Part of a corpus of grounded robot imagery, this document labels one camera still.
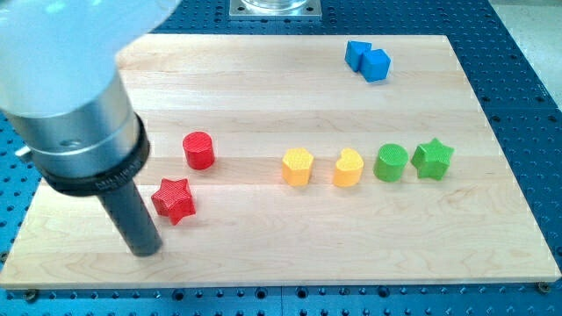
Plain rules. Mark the yellow heart block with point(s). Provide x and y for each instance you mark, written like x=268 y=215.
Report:
x=348 y=168

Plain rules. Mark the blue block left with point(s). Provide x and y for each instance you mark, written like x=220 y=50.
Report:
x=354 y=52

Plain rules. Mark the wooden board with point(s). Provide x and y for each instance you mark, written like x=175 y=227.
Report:
x=258 y=96

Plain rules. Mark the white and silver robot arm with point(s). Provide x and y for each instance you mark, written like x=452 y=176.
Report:
x=62 y=92

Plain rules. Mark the clear robot base mount plate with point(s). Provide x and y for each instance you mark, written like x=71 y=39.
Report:
x=275 y=9

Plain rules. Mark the green cylinder block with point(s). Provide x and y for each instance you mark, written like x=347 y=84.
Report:
x=390 y=163

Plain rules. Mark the yellow hexagon block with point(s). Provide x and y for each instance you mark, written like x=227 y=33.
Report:
x=297 y=166

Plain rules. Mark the red cylinder block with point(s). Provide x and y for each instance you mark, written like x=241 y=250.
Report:
x=198 y=149

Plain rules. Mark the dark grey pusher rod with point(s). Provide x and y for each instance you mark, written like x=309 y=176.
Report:
x=129 y=214

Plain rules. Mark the blue block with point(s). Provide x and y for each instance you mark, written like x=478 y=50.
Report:
x=374 y=65
x=354 y=52

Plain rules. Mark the green star block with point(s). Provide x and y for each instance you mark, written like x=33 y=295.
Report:
x=432 y=159

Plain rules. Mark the blue block right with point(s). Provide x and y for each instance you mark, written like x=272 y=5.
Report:
x=374 y=65

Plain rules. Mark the red star block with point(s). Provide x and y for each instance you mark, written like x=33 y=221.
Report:
x=174 y=200

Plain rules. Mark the black flange ring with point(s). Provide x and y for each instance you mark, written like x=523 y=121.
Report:
x=108 y=180

